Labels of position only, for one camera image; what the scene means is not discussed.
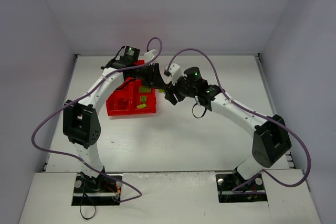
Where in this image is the green lego brick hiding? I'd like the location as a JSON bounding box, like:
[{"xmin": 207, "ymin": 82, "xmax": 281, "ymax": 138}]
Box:
[{"xmin": 139, "ymin": 86, "xmax": 152, "ymax": 93}]

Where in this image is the small green lego piece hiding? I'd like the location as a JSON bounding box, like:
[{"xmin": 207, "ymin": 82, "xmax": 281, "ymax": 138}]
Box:
[{"xmin": 140, "ymin": 95, "xmax": 147, "ymax": 103}]

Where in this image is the green curved lego piece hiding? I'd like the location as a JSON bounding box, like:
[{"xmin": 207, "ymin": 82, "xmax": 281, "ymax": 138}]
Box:
[{"xmin": 136, "ymin": 103, "xmax": 147, "ymax": 109}]

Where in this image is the red curved lego brick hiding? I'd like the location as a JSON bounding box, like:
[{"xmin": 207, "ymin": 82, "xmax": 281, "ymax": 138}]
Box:
[{"xmin": 116, "ymin": 98, "xmax": 129, "ymax": 110}]

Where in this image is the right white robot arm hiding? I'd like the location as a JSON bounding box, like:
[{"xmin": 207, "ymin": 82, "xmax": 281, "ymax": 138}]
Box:
[{"xmin": 164, "ymin": 64, "xmax": 292, "ymax": 180}]

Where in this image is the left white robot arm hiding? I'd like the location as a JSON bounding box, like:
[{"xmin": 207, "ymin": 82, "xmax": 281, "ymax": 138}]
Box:
[{"xmin": 63, "ymin": 46, "xmax": 167, "ymax": 179}]

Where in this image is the red four-compartment bin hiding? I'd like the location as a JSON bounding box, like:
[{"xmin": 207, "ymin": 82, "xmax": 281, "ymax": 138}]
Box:
[{"xmin": 106, "ymin": 60, "xmax": 158, "ymax": 116}]

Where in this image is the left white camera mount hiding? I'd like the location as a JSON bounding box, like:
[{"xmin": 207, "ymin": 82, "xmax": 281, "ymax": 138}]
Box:
[{"xmin": 143, "ymin": 49, "xmax": 159, "ymax": 63}]

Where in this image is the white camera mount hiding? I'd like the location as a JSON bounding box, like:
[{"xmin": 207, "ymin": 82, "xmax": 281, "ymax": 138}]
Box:
[
  {"xmin": 164, "ymin": 63, "xmax": 183, "ymax": 86},
  {"xmin": 143, "ymin": 49, "xmax": 159, "ymax": 63}
]

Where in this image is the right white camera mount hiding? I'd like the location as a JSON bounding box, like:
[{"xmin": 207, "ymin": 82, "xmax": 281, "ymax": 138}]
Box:
[{"xmin": 164, "ymin": 63, "xmax": 183, "ymax": 86}]

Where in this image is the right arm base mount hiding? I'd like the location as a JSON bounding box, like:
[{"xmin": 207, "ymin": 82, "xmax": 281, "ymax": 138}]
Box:
[{"xmin": 215, "ymin": 173, "xmax": 268, "ymax": 204}]

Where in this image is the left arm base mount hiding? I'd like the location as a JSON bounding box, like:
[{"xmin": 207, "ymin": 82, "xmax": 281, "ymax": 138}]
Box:
[{"xmin": 71, "ymin": 173, "xmax": 122, "ymax": 206}]

